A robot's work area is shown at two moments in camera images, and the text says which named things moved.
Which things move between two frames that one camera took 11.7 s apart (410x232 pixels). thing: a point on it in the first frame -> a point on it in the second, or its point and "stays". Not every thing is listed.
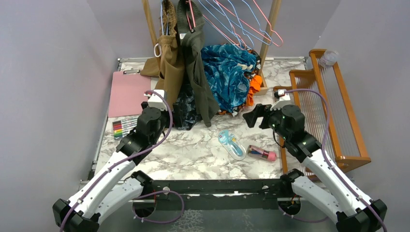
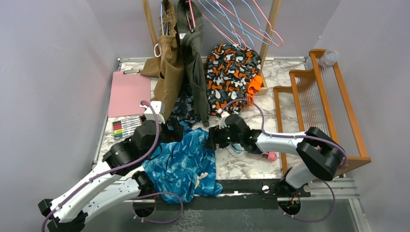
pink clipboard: [127, 93] stays
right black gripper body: [271, 119] -> [225, 137]
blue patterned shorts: [227, 66] -> [181, 170]
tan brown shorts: [170, 56] stays
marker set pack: [123, 127] stays
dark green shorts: [191, 20] stays
